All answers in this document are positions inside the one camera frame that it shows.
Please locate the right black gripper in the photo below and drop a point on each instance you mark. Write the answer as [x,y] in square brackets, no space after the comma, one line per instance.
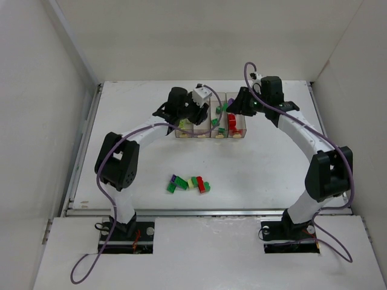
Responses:
[239,104]

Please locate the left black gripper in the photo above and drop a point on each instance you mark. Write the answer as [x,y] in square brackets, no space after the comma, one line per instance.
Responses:
[199,113]

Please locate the red round lego stack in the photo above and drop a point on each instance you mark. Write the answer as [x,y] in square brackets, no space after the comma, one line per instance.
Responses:
[231,118]

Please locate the red green lego stack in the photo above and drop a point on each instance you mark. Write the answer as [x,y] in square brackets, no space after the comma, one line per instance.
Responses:
[198,183]

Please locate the purple lime lego cluster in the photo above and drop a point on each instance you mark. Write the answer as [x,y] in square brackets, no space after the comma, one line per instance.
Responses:
[226,104]

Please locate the green purple lego plate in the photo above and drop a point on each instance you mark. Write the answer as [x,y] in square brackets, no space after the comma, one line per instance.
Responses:
[177,182]

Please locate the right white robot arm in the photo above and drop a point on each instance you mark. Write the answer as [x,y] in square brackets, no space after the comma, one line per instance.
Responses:
[328,175]

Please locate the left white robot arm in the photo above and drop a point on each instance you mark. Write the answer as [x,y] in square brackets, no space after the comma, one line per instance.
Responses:
[117,162]

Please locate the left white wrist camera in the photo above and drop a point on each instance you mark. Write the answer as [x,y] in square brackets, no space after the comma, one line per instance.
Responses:
[201,94]

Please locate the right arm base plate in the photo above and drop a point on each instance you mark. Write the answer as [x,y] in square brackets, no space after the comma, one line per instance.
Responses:
[280,238]

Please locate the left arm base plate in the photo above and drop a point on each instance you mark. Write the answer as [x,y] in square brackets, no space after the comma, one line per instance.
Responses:
[138,238]

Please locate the aluminium rail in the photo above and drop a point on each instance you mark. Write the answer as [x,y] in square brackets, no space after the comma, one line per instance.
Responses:
[180,213]

